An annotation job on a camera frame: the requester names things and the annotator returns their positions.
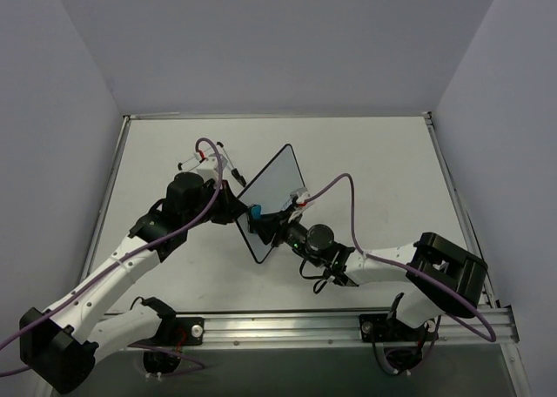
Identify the blue whiteboard eraser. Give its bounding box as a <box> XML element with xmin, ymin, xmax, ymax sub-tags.
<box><xmin>248</xmin><ymin>205</ymin><xmax>261</xmax><ymax>221</ymax></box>

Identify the small black-framed whiteboard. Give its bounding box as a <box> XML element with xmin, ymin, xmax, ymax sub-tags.
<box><xmin>236</xmin><ymin>144</ymin><xmax>305</xmax><ymax>264</ymax></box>

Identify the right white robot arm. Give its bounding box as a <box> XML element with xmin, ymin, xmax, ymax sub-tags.
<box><xmin>238</xmin><ymin>206</ymin><xmax>488</xmax><ymax>339</ymax></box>

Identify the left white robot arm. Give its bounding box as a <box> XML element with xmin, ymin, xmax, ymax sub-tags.
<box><xmin>18</xmin><ymin>172</ymin><xmax>247</xmax><ymax>394</ymax></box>

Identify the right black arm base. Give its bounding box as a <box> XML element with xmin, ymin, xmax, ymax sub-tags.
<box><xmin>359</xmin><ymin>313</ymin><xmax>439</xmax><ymax>376</ymax></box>

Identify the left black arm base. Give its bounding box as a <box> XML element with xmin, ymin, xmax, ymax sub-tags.
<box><xmin>139</xmin><ymin>318</ymin><xmax>206</xmax><ymax>379</ymax></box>

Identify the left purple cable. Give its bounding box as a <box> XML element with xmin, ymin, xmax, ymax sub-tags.
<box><xmin>0</xmin><ymin>138</ymin><xmax>227</xmax><ymax>376</ymax></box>

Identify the purple cable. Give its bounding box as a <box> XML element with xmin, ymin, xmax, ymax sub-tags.
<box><xmin>0</xmin><ymin>138</ymin><xmax>227</xmax><ymax>376</ymax></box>
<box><xmin>295</xmin><ymin>172</ymin><xmax>497</xmax><ymax>344</ymax></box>

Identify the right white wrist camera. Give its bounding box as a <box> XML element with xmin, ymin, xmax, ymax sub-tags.
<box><xmin>285</xmin><ymin>187</ymin><xmax>314</xmax><ymax>223</ymax></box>

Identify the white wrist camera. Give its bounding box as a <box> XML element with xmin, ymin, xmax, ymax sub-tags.
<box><xmin>285</xmin><ymin>187</ymin><xmax>314</xmax><ymax>223</ymax></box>
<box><xmin>195</xmin><ymin>153</ymin><xmax>228</xmax><ymax>181</ymax></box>

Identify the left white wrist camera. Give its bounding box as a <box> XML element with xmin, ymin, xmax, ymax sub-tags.
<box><xmin>195</xmin><ymin>153</ymin><xmax>228</xmax><ymax>181</ymax></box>

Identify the aluminium front rail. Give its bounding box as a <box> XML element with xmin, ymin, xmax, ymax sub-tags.
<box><xmin>185</xmin><ymin>307</ymin><xmax>519</xmax><ymax>351</ymax></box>

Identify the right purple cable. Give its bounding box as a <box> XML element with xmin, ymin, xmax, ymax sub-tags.
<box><xmin>295</xmin><ymin>172</ymin><xmax>497</xmax><ymax>344</ymax></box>

